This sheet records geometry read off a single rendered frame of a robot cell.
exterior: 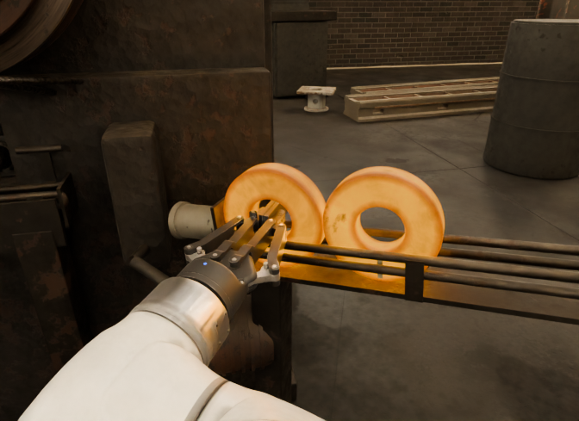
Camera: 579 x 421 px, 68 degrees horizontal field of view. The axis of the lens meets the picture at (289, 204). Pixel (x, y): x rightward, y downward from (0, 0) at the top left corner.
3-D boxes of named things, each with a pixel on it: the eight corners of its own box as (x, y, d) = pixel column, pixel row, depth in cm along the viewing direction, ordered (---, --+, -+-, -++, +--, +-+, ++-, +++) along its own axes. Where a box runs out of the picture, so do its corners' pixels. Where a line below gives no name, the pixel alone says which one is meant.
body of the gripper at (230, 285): (168, 322, 48) (211, 273, 56) (235, 343, 45) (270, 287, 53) (156, 269, 45) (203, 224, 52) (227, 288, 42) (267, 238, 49)
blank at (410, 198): (324, 163, 57) (316, 170, 54) (448, 165, 51) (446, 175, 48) (332, 263, 63) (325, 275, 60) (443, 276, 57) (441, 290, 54)
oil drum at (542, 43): (463, 152, 306) (488, 16, 268) (535, 147, 318) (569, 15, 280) (522, 184, 254) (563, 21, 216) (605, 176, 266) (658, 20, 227)
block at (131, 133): (130, 240, 84) (108, 120, 73) (172, 236, 85) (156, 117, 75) (124, 271, 74) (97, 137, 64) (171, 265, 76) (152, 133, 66)
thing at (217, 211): (244, 249, 71) (234, 188, 67) (247, 249, 71) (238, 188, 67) (221, 272, 65) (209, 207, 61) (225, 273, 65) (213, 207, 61)
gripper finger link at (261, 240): (225, 260, 49) (236, 263, 48) (268, 213, 57) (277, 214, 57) (228, 287, 51) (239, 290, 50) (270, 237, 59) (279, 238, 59)
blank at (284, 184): (226, 159, 63) (214, 166, 60) (326, 162, 57) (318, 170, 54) (240, 251, 69) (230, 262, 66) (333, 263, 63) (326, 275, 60)
